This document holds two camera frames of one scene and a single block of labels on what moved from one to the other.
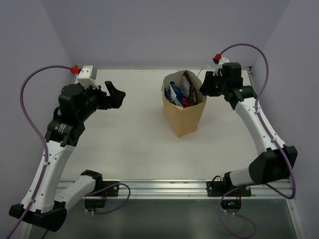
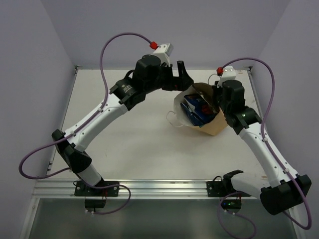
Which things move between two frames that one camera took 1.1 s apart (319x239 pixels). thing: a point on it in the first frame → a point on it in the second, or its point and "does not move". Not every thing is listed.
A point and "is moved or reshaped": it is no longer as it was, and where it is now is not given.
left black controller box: (94, 203) does not move
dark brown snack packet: (189, 90) → (206, 91)
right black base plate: (217, 188) does not move
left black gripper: (104, 97) → (173, 81)
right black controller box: (231, 204) does not move
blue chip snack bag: (183, 98) is moved or reshaped
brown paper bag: (185, 119) → (213, 127)
